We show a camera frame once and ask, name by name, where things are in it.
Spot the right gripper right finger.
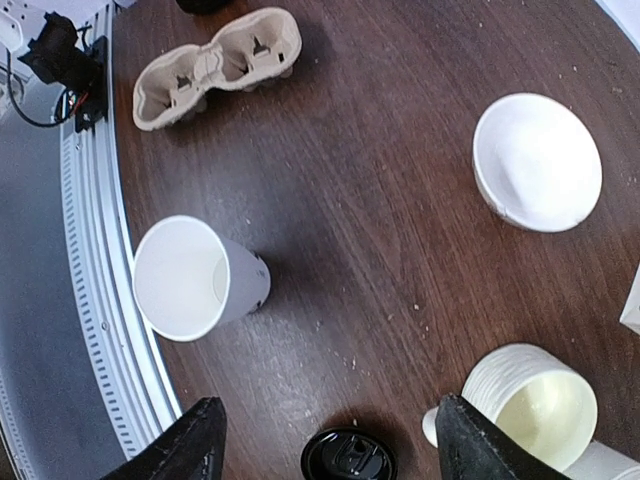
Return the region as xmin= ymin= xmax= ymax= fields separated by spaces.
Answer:
xmin=435 ymin=394 xmax=565 ymax=479

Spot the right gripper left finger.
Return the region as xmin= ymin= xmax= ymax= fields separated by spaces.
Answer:
xmin=105 ymin=397 xmax=227 ymax=479

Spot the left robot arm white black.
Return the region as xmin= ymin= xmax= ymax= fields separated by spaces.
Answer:
xmin=1 ymin=1 xmax=105 ymax=92

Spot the white paper takeout bag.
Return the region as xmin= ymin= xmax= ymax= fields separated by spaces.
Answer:
xmin=619 ymin=267 xmax=640 ymax=334

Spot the cream ribbed ceramic mug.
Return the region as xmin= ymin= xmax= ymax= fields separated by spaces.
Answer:
xmin=422 ymin=341 xmax=599 ymax=471

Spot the white ceramic bowl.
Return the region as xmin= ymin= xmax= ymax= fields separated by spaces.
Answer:
xmin=472 ymin=92 xmax=603 ymax=233

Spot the cardboard two-cup carrier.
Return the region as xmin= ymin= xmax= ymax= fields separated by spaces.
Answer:
xmin=132 ymin=7 xmax=302 ymax=131

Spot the aluminium front rail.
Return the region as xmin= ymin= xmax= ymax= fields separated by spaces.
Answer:
xmin=0 ymin=0 xmax=184 ymax=480

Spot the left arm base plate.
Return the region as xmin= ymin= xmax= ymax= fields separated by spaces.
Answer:
xmin=74 ymin=35 xmax=109 ymax=133

